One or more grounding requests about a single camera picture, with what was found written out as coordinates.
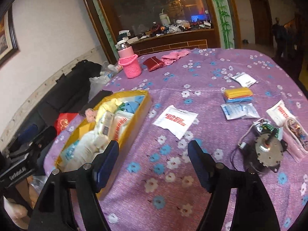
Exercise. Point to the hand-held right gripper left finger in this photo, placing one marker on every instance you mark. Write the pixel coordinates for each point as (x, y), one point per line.
(105, 164)

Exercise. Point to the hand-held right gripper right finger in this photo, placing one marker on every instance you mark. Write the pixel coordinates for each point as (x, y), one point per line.
(199, 164)

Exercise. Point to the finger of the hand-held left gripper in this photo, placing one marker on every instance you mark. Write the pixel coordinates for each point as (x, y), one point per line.
(38, 140)

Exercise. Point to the white towel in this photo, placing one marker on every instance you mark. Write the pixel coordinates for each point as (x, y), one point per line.
(91, 144)

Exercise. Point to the teal cartoon tissue pack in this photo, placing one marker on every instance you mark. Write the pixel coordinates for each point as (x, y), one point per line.
(69, 152)

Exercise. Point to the white tissue pack yellow print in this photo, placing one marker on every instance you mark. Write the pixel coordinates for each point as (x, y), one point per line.
(107, 124)

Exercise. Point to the white cotton bag red print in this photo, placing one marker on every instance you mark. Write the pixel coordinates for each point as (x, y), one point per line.
(121, 125)

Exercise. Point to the pink plush bear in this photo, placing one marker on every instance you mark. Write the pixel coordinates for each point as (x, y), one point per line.
(91, 115)

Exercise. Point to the yellow fluffy towel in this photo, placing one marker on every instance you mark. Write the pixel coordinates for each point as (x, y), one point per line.
(107, 108)

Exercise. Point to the yellow cardboard box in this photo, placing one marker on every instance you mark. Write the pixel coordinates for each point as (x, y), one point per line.
(142, 101)

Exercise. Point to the flat white packet red print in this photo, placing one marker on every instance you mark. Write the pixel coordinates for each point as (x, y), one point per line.
(175, 121)

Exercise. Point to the blue cloth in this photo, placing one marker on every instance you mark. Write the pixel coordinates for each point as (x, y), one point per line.
(131, 105)

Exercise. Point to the white packet blue print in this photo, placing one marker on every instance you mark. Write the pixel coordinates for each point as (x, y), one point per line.
(238, 110)

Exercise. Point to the silver electric motor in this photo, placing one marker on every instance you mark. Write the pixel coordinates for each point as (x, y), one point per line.
(267, 149)

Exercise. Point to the green circuit board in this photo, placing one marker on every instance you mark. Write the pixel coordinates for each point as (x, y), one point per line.
(266, 126)

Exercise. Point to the colourful striped sponge block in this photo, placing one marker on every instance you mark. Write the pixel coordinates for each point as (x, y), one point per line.
(237, 93)

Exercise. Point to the clear plastic bag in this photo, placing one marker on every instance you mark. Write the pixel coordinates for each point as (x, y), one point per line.
(96, 84)

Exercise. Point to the black bag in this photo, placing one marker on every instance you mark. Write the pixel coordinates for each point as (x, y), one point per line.
(81, 72)

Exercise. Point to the purple floral tablecloth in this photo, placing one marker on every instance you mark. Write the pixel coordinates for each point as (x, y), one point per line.
(168, 89)

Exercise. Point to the small white packet red print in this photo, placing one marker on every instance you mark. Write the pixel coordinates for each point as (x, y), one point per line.
(279, 112)

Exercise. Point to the white packet dark print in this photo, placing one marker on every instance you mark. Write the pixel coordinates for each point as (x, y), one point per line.
(244, 79)

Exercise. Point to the pink packet of parts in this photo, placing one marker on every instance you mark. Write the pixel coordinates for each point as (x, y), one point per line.
(294, 144)

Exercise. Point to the bottle in pink knitted cover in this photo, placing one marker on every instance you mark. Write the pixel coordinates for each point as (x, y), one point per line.
(130, 65)

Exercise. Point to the framed picture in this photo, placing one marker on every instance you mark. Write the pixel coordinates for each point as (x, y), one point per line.
(6, 38)

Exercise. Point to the red pouch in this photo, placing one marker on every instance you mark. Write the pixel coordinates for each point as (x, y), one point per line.
(152, 63)

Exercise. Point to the pink cloth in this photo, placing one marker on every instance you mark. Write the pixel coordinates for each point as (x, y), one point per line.
(173, 56)

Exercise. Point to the wooden counter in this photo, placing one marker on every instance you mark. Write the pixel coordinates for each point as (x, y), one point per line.
(173, 43)

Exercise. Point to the clutter on counter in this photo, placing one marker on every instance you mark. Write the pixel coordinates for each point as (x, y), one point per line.
(168, 27)

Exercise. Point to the white jug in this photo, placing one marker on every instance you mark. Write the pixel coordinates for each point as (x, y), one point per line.
(164, 19)

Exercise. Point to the bamboo painted pillar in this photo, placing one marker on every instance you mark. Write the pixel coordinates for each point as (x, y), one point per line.
(221, 14)

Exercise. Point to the brown wooden door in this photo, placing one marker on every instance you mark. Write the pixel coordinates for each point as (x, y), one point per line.
(261, 19)

